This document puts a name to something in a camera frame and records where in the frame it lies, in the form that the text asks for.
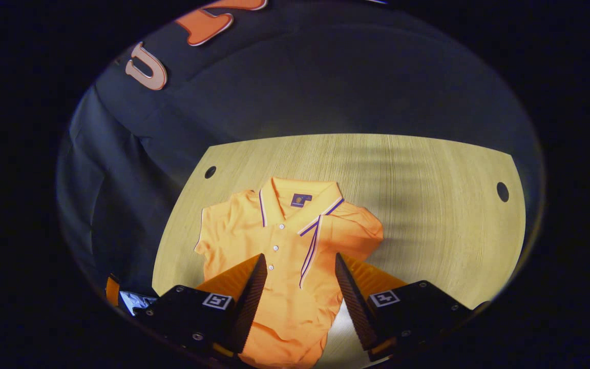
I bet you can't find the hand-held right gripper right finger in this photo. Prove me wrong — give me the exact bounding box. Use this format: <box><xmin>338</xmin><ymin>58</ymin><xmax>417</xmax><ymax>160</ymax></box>
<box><xmin>335</xmin><ymin>253</ymin><xmax>480</xmax><ymax>362</ymax></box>

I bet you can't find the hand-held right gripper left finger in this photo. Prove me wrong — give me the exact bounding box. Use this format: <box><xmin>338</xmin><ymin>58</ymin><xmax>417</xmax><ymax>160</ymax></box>
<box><xmin>134</xmin><ymin>254</ymin><xmax>268</xmax><ymax>358</ymax></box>

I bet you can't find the orange polo T-shirt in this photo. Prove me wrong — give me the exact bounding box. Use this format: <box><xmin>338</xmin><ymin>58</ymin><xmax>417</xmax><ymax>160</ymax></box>
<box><xmin>194</xmin><ymin>177</ymin><xmax>384</xmax><ymax>368</ymax></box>

